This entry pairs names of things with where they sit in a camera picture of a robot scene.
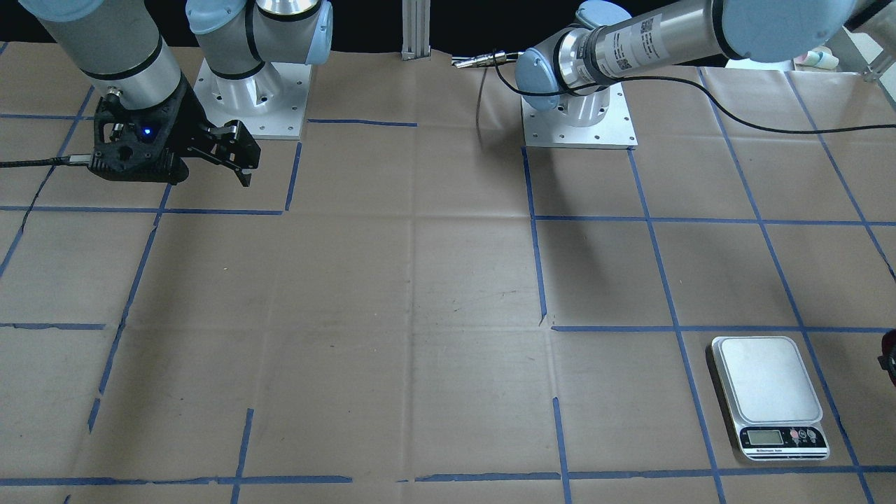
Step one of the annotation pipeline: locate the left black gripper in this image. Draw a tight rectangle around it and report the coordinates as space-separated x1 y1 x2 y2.
878 329 896 386

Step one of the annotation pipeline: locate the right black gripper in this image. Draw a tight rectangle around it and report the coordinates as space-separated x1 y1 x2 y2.
89 76 260 188

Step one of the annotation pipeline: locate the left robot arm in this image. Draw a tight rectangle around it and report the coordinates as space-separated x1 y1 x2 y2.
516 1 894 337

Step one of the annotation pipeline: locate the white digital kitchen scale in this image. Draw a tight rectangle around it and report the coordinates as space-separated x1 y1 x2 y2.
710 336 831 461

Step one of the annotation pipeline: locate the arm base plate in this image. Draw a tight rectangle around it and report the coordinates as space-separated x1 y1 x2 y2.
521 83 639 150
193 60 315 141

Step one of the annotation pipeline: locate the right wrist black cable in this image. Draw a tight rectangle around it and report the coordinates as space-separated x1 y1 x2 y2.
0 157 92 169

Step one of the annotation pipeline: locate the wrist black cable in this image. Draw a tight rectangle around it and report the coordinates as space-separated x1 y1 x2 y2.
0 157 92 169
493 49 896 135

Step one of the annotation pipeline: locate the aluminium frame post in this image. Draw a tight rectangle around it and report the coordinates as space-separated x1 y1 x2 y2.
401 0 432 61

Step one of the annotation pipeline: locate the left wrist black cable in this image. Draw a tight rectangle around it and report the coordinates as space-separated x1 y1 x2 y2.
493 49 896 135

